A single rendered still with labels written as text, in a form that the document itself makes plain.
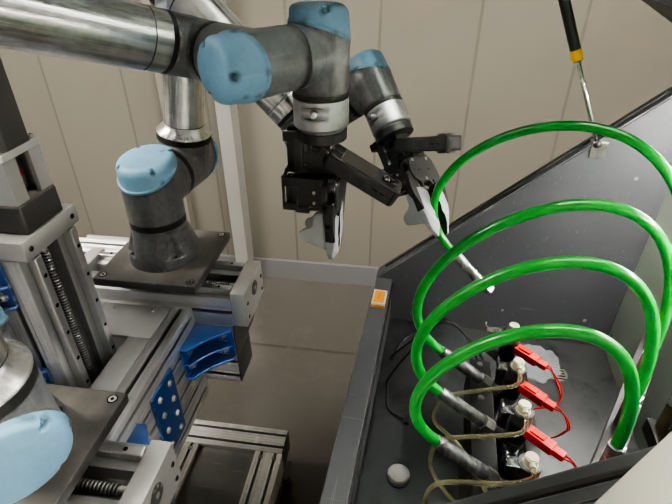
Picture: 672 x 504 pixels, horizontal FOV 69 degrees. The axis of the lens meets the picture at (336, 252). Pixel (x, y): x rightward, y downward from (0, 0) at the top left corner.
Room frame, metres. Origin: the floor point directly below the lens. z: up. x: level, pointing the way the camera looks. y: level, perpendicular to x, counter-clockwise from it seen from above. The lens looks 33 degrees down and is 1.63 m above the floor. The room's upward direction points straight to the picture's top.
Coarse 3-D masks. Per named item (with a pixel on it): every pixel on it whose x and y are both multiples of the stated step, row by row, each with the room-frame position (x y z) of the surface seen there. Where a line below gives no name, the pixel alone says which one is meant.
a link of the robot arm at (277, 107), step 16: (160, 0) 0.85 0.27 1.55; (176, 0) 0.85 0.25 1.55; (192, 0) 0.85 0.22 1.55; (208, 0) 0.85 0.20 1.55; (208, 16) 0.84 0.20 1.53; (224, 16) 0.85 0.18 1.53; (272, 96) 0.81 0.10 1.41; (288, 96) 0.81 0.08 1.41; (272, 112) 0.81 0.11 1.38; (288, 112) 0.81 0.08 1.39
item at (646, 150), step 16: (528, 128) 0.68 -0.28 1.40; (544, 128) 0.67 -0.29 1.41; (560, 128) 0.66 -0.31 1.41; (576, 128) 0.65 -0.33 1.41; (592, 128) 0.64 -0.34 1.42; (608, 128) 0.63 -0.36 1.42; (480, 144) 0.72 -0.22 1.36; (496, 144) 0.71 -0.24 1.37; (640, 144) 0.60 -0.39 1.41; (464, 160) 0.73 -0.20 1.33; (656, 160) 0.59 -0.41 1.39; (448, 176) 0.74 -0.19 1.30; (448, 240) 0.74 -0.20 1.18
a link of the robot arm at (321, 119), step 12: (348, 96) 0.65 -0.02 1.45; (300, 108) 0.63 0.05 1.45; (312, 108) 0.62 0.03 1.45; (324, 108) 0.62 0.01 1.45; (336, 108) 0.62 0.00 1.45; (348, 108) 0.65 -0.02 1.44; (300, 120) 0.63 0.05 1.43; (312, 120) 0.62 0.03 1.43; (324, 120) 0.62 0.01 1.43; (336, 120) 0.62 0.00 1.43; (348, 120) 0.65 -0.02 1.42; (312, 132) 0.62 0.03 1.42; (324, 132) 0.62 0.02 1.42; (336, 132) 0.63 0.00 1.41
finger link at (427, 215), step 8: (424, 192) 0.77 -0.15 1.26; (408, 200) 0.78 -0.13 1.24; (424, 200) 0.75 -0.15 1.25; (408, 208) 0.77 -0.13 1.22; (416, 208) 0.76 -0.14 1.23; (424, 208) 0.74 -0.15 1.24; (432, 208) 0.75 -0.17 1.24; (408, 216) 0.77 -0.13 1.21; (416, 216) 0.76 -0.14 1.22; (424, 216) 0.74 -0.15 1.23; (432, 216) 0.74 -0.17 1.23; (408, 224) 0.76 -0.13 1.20; (416, 224) 0.75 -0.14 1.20; (432, 224) 0.73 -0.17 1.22; (432, 232) 0.73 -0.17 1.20
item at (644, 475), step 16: (656, 448) 0.23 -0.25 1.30; (640, 464) 0.23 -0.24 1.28; (656, 464) 0.22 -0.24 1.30; (624, 480) 0.23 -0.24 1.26; (640, 480) 0.22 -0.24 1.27; (656, 480) 0.21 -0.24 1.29; (608, 496) 0.23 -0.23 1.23; (624, 496) 0.22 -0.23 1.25; (640, 496) 0.21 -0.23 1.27; (656, 496) 0.21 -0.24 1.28
